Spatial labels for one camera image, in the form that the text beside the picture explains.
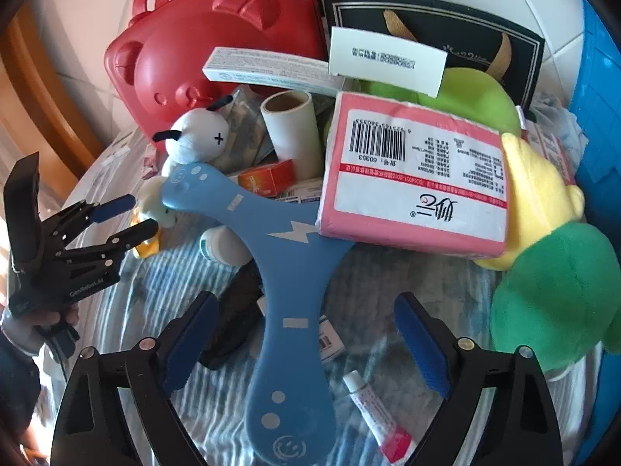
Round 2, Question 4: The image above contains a black case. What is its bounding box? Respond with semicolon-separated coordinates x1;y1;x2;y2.
199;267;265;370

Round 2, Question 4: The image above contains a small orange box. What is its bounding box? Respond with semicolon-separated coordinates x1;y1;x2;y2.
238;159;299;197

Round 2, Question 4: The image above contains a white printed medicine box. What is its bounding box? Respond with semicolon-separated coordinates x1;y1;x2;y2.
278;182;325;205

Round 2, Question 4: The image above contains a lime green plush toy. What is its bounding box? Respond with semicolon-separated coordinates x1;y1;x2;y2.
359;67;522;139

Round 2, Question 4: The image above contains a black gift box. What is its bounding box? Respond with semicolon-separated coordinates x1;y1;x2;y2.
317;0;546;108

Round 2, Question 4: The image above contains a white barcode box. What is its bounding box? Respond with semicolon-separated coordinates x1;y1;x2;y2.
328;26;448;99

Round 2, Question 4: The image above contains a striped blanket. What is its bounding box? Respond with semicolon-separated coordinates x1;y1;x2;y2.
63;233;602;466

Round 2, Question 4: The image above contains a person's left forearm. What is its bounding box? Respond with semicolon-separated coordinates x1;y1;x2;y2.
0;332;44;447

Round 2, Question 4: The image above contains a cardboard roll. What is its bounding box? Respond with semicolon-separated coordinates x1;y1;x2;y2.
261;90;325;178

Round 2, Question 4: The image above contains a yellow and green plush toy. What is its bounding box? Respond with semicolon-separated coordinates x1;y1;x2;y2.
473;133;621;374

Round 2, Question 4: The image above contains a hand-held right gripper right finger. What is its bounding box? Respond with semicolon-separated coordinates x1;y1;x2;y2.
394;291;566;466

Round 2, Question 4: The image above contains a white flat box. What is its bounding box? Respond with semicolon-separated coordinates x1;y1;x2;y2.
63;129;163;214

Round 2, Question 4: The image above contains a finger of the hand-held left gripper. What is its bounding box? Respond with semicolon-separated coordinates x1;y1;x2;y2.
39;194;137;253
53;218;161;277

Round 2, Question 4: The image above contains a person's left hand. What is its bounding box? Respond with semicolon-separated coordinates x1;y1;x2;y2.
0;307;81;353

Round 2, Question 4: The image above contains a blue plastic crate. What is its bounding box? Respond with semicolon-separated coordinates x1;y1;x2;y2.
567;0;621;190

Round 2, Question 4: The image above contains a pink tissue pack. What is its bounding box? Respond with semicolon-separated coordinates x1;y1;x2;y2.
317;91;515;260

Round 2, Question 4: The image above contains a pink box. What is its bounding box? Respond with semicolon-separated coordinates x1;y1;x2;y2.
524;121;580;188

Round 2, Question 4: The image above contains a small barcode box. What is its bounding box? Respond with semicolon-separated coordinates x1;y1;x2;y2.
316;321;346;364

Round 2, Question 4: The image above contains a long white box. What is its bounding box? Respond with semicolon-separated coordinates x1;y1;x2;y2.
203;47;346;95

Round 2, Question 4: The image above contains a blue boomerang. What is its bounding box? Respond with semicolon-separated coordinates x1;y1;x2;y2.
160;162;352;464

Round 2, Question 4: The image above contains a clear plastic packet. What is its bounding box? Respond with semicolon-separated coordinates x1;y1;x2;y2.
227;85;279;166

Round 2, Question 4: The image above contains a white plush dog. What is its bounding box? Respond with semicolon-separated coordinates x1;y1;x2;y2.
153;97;231;178

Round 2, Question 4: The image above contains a wooden door frame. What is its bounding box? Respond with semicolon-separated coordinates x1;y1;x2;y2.
0;2;105;166

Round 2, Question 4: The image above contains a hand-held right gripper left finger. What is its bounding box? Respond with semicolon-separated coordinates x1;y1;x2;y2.
51;290;221;466

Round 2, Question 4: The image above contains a white ointment tube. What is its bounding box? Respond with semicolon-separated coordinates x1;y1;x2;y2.
342;370;417;463

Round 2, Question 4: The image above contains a red bear suitcase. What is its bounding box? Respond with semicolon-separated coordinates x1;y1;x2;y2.
104;0;328;141

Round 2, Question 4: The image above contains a small white bottle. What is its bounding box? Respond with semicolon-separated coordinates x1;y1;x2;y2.
200;227;250;267

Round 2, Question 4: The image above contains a small white yellow plush toy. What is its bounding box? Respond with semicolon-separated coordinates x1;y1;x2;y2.
133;177;178;260

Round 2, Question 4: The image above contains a white cloth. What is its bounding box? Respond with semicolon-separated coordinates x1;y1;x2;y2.
529;92;590;156

